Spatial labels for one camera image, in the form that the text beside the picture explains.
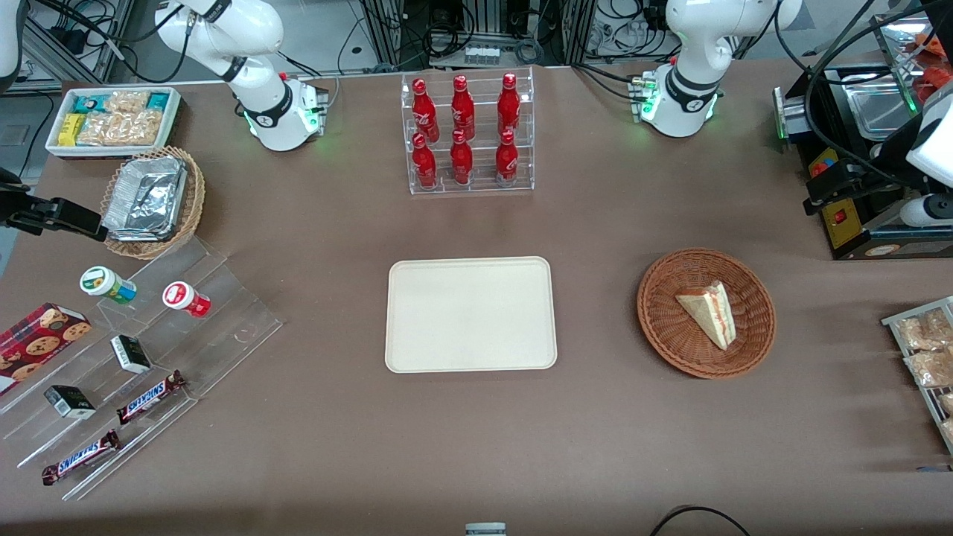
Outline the aluminium foil tray stack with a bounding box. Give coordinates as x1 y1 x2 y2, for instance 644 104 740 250
102 156 188 243

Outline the green lid snack cup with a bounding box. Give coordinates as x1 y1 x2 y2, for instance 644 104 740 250
80 266 138 305

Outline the small black box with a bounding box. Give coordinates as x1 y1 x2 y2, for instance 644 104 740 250
110 335 153 374
43 385 97 420

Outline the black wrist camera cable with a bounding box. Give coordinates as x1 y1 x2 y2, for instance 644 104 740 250
804 0 953 191

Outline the clear acrylic bottle rack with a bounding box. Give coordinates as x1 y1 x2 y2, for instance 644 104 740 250
401 66 535 196

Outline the white snack bin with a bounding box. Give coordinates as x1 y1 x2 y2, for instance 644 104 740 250
45 86 183 159

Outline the cream plastic tray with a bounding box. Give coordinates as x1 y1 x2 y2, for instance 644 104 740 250
384 256 558 373

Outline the red cookie box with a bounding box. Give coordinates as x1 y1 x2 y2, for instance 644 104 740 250
0 302 92 396

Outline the red lid snack cup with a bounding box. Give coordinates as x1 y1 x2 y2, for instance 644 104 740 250
162 281 211 319

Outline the grey wire rack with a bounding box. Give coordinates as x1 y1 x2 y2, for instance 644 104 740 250
882 296 953 456

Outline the black food warmer cabinet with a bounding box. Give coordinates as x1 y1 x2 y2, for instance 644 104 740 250
789 11 953 261

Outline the dark brown wicker basket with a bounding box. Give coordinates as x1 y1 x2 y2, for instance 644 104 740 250
637 247 777 380

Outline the light brown wicker basket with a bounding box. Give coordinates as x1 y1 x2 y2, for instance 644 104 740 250
100 145 206 261

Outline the red cola bottle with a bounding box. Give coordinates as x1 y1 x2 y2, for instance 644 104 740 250
451 74 476 141
450 130 474 185
495 130 519 187
412 134 438 189
497 72 520 136
412 78 439 142

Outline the steel pan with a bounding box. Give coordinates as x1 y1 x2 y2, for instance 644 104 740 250
849 84 918 140

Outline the clear cracker bag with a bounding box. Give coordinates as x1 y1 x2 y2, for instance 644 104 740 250
77 110 162 147
104 91 151 114

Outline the clear snack bag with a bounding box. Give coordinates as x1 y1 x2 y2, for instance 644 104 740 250
896 308 953 352
904 348 953 389

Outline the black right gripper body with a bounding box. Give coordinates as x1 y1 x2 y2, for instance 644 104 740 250
0 168 36 229

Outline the snickers bar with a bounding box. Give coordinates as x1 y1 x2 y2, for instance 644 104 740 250
117 370 187 426
41 430 122 486

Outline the grey box with green light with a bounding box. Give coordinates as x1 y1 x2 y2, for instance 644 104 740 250
772 86 809 151

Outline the black cable loop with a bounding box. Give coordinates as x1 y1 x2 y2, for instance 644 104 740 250
650 505 753 536

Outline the clear acrylic stepped stand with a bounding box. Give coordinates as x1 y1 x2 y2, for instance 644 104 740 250
0 234 284 502

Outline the triangular sandwich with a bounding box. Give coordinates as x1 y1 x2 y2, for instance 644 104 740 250
675 281 738 351

